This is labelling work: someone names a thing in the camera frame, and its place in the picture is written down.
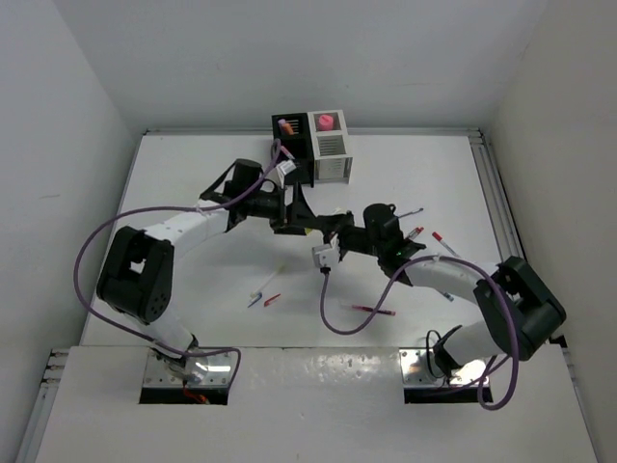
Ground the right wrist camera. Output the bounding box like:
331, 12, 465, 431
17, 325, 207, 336
311, 243, 340, 269

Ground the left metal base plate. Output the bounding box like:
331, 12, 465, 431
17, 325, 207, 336
143, 347, 242, 389

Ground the black slotted pen holder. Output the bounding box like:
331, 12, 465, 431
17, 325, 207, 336
271, 113, 315, 187

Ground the pink purple eraser block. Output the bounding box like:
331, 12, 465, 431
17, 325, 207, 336
315, 113, 335, 131

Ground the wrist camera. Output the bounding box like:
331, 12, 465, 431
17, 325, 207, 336
276, 160, 296, 187
311, 243, 340, 269

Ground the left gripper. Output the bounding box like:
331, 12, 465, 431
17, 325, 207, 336
243, 179, 320, 233

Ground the red retractable pen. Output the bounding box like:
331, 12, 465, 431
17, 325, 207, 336
407, 227, 424, 240

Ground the red ink gel pen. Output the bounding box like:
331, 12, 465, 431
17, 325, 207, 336
350, 305, 396, 316

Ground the white slotted pen holder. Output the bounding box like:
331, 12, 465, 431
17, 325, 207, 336
307, 110, 353, 183

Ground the red cap white marker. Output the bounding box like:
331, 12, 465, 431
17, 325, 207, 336
431, 231, 461, 258

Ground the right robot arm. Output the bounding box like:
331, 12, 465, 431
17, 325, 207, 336
315, 204, 567, 376

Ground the blue ballpoint pen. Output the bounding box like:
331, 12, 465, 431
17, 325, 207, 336
396, 207, 424, 220

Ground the red pen cap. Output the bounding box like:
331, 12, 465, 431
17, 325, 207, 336
263, 293, 281, 307

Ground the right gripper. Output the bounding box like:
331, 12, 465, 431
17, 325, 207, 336
317, 211, 383, 259

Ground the thin orange cap marker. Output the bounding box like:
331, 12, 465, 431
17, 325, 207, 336
281, 145, 295, 160

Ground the metal base plate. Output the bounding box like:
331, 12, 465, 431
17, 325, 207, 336
143, 347, 242, 389
399, 348, 486, 390

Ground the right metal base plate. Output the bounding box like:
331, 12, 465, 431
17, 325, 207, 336
399, 348, 486, 390

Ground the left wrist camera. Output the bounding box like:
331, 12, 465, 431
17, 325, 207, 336
276, 160, 296, 187

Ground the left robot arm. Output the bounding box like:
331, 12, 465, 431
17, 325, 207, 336
96, 159, 314, 367

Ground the orange cap highlighter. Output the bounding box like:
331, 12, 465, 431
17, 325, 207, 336
278, 119, 295, 136

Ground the yellow tip white pen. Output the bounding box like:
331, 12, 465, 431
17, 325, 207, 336
250, 263, 285, 298

